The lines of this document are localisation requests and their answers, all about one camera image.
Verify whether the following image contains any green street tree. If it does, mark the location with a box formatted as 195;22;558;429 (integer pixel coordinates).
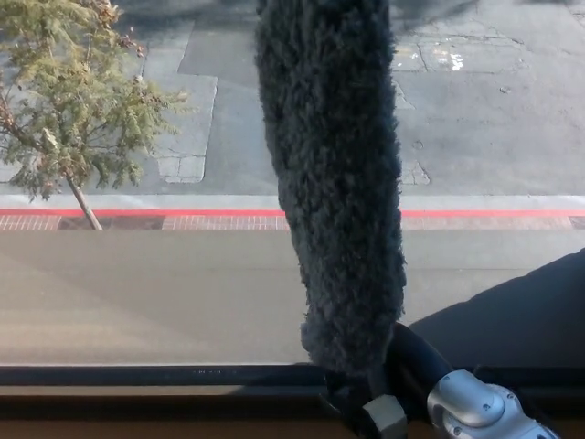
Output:
0;0;193;231

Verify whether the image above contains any dark window frame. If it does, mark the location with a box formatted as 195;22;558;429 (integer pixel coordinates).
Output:
0;363;585;426

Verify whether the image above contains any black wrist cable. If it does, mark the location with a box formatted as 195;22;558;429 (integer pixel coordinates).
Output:
391;322;454;381

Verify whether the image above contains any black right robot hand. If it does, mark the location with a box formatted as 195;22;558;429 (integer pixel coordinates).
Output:
319;368;409;439

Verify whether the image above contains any grey fluffy microfibre duster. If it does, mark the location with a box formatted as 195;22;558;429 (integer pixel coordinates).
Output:
253;0;408;400

